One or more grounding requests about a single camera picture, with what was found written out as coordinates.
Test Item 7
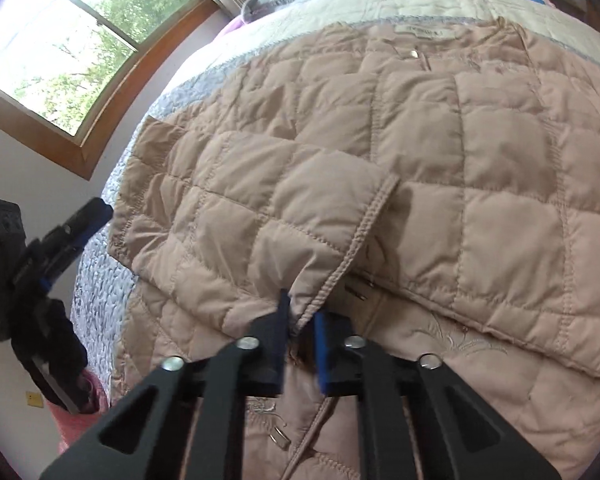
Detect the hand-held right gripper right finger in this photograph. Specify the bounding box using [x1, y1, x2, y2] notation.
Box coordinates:
[314, 311, 565, 480]

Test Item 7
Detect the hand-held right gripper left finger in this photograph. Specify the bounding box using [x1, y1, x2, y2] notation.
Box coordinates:
[39, 287, 292, 480]

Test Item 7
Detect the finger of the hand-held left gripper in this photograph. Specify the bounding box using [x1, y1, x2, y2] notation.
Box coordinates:
[27, 230, 90, 281]
[60, 197, 114, 242]

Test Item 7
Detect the beige quilted jacket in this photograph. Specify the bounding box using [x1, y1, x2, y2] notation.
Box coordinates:
[107, 19, 600, 480]

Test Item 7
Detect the pink cloth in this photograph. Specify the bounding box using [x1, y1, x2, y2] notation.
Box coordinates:
[45, 372, 112, 458]

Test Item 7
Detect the grey and cream patterned quilt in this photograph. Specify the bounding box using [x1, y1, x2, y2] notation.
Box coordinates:
[70, 0, 600, 396]

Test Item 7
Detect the wooden framed window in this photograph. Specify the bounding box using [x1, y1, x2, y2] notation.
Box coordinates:
[0, 0, 221, 181]

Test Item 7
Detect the purple sheet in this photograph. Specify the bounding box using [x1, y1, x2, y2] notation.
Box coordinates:
[214, 14, 253, 43]

